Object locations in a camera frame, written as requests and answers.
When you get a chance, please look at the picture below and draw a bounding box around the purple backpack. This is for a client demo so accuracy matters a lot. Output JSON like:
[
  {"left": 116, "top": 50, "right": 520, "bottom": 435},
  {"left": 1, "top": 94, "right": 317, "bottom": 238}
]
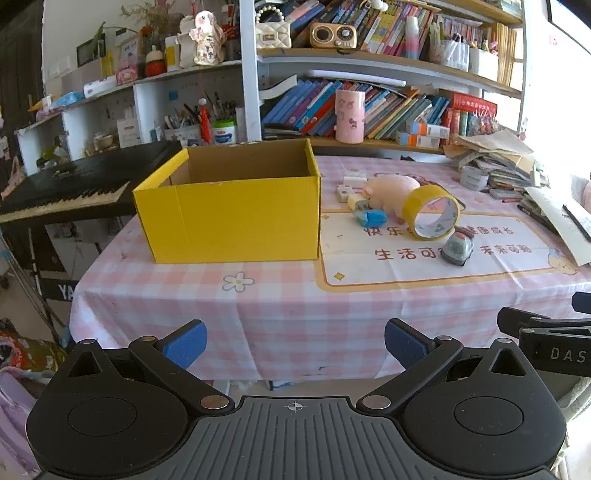
[{"left": 0, "top": 364, "right": 44, "bottom": 480}]

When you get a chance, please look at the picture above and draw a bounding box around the printed cartoon desk mat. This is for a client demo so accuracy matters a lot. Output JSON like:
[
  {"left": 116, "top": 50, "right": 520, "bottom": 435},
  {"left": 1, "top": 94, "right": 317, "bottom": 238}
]
[{"left": 318, "top": 171, "right": 583, "bottom": 294}]

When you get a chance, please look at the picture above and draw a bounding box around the pink cylindrical pen holder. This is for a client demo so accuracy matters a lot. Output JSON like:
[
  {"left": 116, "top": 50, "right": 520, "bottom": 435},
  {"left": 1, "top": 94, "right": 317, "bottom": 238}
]
[{"left": 335, "top": 89, "right": 365, "bottom": 144}]

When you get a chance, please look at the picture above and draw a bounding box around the yellow cardboard box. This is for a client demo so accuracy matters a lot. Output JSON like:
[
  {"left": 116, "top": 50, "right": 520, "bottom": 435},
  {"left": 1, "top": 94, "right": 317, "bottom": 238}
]
[{"left": 132, "top": 137, "right": 322, "bottom": 265}]

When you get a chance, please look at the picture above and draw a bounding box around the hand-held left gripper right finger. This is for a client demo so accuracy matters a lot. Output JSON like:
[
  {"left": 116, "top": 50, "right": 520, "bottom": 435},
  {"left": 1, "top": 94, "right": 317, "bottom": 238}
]
[{"left": 356, "top": 318, "right": 546, "bottom": 415}]

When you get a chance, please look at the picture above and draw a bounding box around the small grey toy car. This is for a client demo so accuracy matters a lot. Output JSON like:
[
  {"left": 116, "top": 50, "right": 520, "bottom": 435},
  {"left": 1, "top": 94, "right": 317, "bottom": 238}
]
[{"left": 441, "top": 229, "right": 475, "bottom": 267}]

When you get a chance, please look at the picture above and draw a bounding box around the pile of papers and books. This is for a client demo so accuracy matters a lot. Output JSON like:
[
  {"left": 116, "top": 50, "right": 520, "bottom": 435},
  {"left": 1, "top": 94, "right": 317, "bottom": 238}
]
[{"left": 445, "top": 131, "right": 591, "bottom": 266}]

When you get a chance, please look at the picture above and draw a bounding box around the pink plush pig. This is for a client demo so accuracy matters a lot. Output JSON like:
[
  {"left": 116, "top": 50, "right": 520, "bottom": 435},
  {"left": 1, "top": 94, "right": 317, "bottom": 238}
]
[{"left": 362, "top": 174, "right": 422, "bottom": 217}]

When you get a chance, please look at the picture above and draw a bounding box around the pink checkered cloth desktop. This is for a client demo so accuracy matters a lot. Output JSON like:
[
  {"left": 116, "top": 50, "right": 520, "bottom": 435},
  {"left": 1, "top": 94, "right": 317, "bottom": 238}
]
[{"left": 69, "top": 154, "right": 591, "bottom": 384}]

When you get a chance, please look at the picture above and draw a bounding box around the yellow tape roll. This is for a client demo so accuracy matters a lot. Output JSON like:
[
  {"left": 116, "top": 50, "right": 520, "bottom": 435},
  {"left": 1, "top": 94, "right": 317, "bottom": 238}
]
[{"left": 402, "top": 185, "right": 461, "bottom": 241}]

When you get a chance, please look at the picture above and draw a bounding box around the pastel gradient bottle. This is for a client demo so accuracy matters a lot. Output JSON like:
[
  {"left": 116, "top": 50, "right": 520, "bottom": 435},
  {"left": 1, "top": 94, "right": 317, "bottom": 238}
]
[{"left": 405, "top": 16, "right": 422, "bottom": 60}]

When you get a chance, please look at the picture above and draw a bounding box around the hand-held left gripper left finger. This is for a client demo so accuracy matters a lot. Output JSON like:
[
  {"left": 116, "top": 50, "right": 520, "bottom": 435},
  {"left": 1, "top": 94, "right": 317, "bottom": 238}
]
[{"left": 51, "top": 319, "right": 236, "bottom": 415}]

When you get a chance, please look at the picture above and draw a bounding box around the grey tape roll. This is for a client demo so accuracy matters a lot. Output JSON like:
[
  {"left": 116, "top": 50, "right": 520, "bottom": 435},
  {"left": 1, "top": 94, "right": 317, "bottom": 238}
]
[{"left": 459, "top": 165, "right": 490, "bottom": 190}]

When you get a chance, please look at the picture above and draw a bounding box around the white bookshelf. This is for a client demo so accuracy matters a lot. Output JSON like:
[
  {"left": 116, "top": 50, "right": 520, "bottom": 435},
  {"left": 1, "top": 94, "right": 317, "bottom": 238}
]
[{"left": 16, "top": 0, "right": 527, "bottom": 158}]

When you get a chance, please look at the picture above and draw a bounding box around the light blue eraser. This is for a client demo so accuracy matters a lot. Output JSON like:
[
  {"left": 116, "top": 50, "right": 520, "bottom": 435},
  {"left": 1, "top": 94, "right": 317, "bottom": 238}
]
[{"left": 355, "top": 209, "right": 387, "bottom": 227}]

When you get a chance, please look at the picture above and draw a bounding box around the red boxed book set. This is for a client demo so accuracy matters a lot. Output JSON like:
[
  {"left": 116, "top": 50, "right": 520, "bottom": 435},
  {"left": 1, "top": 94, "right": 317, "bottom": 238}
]
[{"left": 450, "top": 92, "right": 498, "bottom": 137}]

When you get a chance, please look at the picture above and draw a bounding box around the orange white small box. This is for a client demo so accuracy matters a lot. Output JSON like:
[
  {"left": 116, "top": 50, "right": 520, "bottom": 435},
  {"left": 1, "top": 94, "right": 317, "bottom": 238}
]
[
  {"left": 396, "top": 133, "right": 444, "bottom": 149},
  {"left": 406, "top": 121, "right": 451, "bottom": 138}
]

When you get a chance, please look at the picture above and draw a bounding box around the gold retro radio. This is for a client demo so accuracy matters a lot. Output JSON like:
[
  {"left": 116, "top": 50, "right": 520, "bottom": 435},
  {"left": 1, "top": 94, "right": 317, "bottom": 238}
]
[{"left": 309, "top": 22, "right": 358, "bottom": 49}]

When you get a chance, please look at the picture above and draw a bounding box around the row of thin books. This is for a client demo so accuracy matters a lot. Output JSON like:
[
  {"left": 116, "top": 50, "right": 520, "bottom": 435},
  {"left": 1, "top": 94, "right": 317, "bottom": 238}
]
[{"left": 286, "top": 0, "right": 435, "bottom": 56}]

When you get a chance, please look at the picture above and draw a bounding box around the black keyboard stand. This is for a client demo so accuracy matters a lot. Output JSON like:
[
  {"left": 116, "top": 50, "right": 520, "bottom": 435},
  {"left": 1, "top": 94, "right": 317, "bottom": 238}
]
[{"left": 0, "top": 217, "right": 134, "bottom": 344}]

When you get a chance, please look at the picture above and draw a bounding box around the row of colourful books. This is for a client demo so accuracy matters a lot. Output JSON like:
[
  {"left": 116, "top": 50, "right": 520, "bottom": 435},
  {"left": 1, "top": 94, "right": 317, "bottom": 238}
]
[{"left": 263, "top": 79, "right": 451, "bottom": 141}]

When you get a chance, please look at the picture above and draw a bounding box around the white jar green lid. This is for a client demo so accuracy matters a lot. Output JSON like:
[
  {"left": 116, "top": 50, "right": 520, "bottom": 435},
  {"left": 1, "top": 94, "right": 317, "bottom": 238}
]
[{"left": 211, "top": 120, "right": 238, "bottom": 145}]

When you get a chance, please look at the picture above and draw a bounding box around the white quilted purse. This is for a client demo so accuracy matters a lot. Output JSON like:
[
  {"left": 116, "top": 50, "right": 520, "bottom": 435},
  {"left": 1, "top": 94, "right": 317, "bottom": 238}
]
[{"left": 255, "top": 4, "right": 293, "bottom": 51}]

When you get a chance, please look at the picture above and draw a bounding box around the black electronic keyboard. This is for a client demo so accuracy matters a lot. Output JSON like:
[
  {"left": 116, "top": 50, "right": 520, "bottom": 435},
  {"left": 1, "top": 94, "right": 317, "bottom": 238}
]
[{"left": 0, "top": 141, "right": 183, "bottom": 224}]

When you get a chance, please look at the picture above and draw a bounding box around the pale doll figurine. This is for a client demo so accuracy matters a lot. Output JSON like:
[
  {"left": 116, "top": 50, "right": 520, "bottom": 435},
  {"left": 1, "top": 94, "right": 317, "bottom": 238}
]
[{"left": 190, "top": 11, "right": 225, "bottom": 65}]

